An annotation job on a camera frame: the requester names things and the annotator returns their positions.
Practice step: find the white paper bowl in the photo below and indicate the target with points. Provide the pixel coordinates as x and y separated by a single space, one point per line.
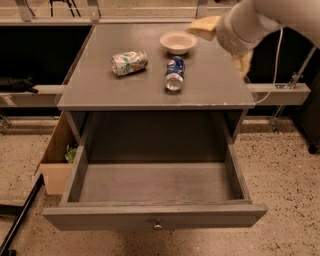
178 42

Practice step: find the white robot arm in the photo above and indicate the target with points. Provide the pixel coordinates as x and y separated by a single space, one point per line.
302 16

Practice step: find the black metal stand leg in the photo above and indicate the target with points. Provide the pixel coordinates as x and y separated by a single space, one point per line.
19 213

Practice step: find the green and white soda can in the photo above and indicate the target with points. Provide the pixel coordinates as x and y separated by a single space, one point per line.
129 62

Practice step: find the brown cardboard box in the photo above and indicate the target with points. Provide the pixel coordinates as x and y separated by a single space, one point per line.
53 166

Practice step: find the metal drawer knob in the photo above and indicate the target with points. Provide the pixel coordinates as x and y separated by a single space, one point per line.
157 225

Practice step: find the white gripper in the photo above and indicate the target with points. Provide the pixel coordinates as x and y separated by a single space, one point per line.
232 34

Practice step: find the grey wooden cabinet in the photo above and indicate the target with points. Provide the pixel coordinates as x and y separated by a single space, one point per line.
211 80

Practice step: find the black object on rail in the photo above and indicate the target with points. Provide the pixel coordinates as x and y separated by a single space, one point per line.
11 84

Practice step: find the blue pepsi can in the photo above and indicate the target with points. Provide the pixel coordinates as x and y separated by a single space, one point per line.
174 77

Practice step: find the green snack bag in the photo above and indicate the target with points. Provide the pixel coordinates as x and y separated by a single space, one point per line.
71 153

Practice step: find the grey open drawer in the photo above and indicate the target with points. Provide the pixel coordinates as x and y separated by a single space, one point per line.
132 168

